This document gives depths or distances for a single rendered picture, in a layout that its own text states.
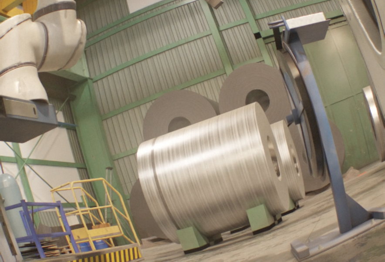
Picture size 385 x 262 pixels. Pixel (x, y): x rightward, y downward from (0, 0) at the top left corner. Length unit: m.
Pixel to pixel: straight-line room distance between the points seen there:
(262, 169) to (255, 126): 0.43
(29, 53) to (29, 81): 0.09
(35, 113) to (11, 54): 0.19
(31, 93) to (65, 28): 0.26
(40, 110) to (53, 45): 0.21
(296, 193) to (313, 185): 3.74
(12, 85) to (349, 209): 1.79
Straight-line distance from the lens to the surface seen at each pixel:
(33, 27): 1.54
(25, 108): 1.38
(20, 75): 1.45
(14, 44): 1.48
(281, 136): 8.27
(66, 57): 1.61
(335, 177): 2.65
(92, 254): 1.19
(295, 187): 8.27
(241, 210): 6.08
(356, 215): 2.71
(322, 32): 2.90
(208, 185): 5.97
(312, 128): 2.41
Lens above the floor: 0.34
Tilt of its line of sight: 9 degrees up
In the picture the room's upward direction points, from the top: 18 degrees counter-clockwise
